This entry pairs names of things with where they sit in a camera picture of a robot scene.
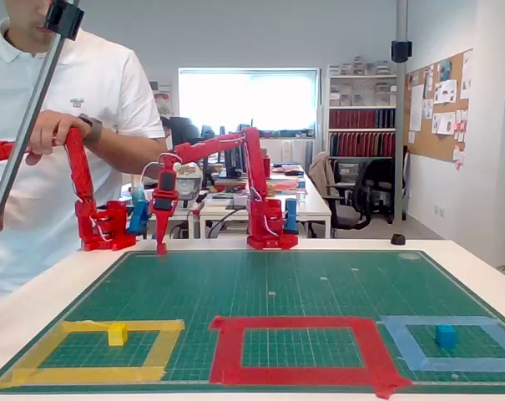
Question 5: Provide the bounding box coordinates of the white helmet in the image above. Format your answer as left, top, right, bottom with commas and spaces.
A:
175, 160, 204, 210

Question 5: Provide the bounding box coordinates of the grey wristwatch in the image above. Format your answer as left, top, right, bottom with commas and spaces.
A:
78, 113, 104, 145

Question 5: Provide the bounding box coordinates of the yellow cube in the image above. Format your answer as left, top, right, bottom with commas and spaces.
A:
108, 322, 129, 347

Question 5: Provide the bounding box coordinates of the blue table clamp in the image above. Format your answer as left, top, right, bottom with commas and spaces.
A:
125, 199, 154, 236
284, 199, 299, 236

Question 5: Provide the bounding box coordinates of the white leader arm cable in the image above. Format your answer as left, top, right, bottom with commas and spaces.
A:
84, 208, 111, 242

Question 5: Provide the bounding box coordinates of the person in white polo shirt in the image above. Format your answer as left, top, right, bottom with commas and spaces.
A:
0, 0, 168, 310

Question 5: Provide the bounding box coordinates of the beige jacket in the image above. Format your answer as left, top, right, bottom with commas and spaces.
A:
309, 150, 341, 197

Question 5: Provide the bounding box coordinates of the blue tape square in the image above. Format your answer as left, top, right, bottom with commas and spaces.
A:
376, 315, 505, 373

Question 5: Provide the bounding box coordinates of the red tape square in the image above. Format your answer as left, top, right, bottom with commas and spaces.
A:
208, 315, 414, 400

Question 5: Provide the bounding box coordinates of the black computer monitor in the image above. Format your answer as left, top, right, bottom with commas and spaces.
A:
199, 124, 218, 187
218, 124, 245, 179
167, 116, 203, 148

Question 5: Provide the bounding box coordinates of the person's left hand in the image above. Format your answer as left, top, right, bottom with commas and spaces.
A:
26, 109, 88, 166

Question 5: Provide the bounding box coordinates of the black pole bracket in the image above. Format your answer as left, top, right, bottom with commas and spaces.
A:
43, 0, 85, 42
391, 39, 413, 63

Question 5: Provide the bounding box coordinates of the green cutting mat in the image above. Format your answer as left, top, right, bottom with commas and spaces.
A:
0, 249, 505, 394

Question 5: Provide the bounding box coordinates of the cork pin board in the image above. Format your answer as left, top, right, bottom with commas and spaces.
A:
404, 48, 474, 170

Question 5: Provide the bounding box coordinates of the wall tool organizer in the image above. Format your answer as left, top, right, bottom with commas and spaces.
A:
149, 80, 174, 119

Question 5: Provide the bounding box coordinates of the blue cube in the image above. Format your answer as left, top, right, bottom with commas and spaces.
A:
434, 324, 457, 349

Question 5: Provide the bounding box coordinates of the white red servo cable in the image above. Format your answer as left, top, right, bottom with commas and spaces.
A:
139, 152, 182, 189

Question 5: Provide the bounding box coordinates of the black office chair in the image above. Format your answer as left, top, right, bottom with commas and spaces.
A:
325, 160, 374, 239
360, 157, 397, 225

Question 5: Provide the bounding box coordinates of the red leader arm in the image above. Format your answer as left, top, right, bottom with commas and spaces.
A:
0, 127, 137, 252

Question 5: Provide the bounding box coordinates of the yellow tape square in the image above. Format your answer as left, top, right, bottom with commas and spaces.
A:
0, 319, 185, 389

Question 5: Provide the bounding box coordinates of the white bookshelf with binders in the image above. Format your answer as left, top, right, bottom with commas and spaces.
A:
326, 56, 399, 160

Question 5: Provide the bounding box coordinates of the colourful drink bottle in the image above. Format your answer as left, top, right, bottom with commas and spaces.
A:
130, 175, 147, 206

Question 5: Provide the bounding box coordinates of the wide bright window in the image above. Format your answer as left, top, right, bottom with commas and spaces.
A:
178, 67, 321, 138

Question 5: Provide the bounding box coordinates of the person's left forearm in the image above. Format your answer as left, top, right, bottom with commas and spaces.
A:
93, 124, 169, 176

